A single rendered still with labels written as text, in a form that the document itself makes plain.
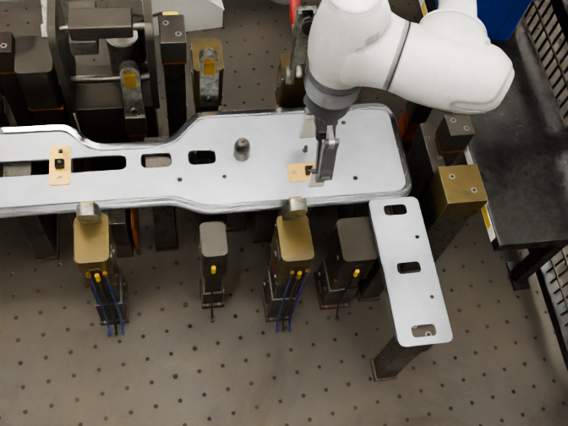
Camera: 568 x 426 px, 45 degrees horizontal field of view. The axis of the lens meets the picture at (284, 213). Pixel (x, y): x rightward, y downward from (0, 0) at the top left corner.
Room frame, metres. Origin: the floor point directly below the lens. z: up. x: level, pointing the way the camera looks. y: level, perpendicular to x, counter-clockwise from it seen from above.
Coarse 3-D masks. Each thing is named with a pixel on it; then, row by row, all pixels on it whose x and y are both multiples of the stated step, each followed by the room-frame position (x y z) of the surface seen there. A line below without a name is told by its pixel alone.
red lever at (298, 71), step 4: (292, 0) 0.97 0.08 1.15; (296, 0) 0.97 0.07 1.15; (292, 4) 0.96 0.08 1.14; (296, 4) 0.96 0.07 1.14; (300, 4) 0.97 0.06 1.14; (292, 8) 0.96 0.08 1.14; (296, 8) 0.96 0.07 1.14; (292, 12) 0.95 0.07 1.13; (292, 16) 0.94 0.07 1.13; (292, 20) 0.94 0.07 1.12; (292, 24) 0.93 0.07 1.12; (292, 28) 0.93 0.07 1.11; (292, 32) 0.92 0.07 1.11; (292, 36) 0.92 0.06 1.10; (296, 64) 0.87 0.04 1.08; (300, 64) 0.88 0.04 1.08; (296, 68) 0.87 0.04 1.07; (300, 68) 0.87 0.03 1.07; (296, 72) 0.86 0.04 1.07; (300, 72) 0.86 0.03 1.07; (296, 76) 0.85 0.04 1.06; (300, 76) 0.86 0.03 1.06
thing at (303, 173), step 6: (288, 168) 0.68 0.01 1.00; (294, 168) 0.68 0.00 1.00; (300, 168) 0.69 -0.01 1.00; (306, 168) 0.69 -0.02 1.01; (288, 174) 0.67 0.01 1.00; (300, 174) 0.67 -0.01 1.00; (306, 174) 0.68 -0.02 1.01; (294, 180) 0.66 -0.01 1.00; (300, 180) 0.66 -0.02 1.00; (306, 180) 0.67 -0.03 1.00
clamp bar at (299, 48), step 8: (304, 8) 0.89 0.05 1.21; (312, 8) 0.89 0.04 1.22; (296, 16) 0.88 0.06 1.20; (304, 16) 0.88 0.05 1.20; (312, 16) 0.89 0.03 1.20; (296, 24) 0.87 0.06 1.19; (304, 24) 0.85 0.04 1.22; (296, 32) 0.87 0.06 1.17; (304, 32) 0.85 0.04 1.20; (296, 40) 0.86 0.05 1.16; (304, 40) 0.88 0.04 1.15; (296, 48) 0.86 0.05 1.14; (304, 48) 0.87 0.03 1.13; (296, 56) 0.86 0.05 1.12; (304, 56) 0.87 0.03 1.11; (304, 64) 0.87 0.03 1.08; (304, 72) 0.86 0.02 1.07
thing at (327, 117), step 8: (312, 104) 0.66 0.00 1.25; (312, 112) 0.65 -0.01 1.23; (320, 112) 0.65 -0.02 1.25; (328, 112) 0.65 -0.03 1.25; (336, 112) 0.65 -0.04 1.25; (344, 112) 0.66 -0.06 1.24; (320, 120) 0.66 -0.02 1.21; (328, 120) 0.65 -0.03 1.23; (336, 120) 0.65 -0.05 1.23; (320, 128) 0.65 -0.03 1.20
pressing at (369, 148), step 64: (0, 128) 0.62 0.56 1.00; (64, 128) 0.65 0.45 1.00; (192, 128) 0.72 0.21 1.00; (256, 128) 0.76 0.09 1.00; (384, 128) 0.83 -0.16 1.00; (0, 192) 0.49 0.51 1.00; (64, 192) 0.52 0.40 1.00; (128, 192) 0.55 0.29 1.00; (192, 192) 0.58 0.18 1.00; (256, 192) 0.62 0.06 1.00; (320, 192) 0.65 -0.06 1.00; (384, 192) 0.68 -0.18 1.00
